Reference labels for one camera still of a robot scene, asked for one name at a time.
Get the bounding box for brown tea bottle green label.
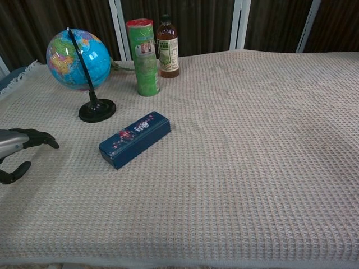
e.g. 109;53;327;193
156;13;180;79

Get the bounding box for blue floral glasses case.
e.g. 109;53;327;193
98;111;171;170

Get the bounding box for globe on black stand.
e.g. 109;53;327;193
45;27;117;123

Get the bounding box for green chip can red lid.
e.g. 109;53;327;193
125;18;161;98

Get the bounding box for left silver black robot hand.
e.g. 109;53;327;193
0;128;60;185

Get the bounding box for beige waffle tablecloth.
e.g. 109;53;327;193
0;49;359;267

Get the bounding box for blue table cover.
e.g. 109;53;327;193
0;66;31;95

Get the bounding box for dark folding screen white frames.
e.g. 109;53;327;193
0;0;359;72

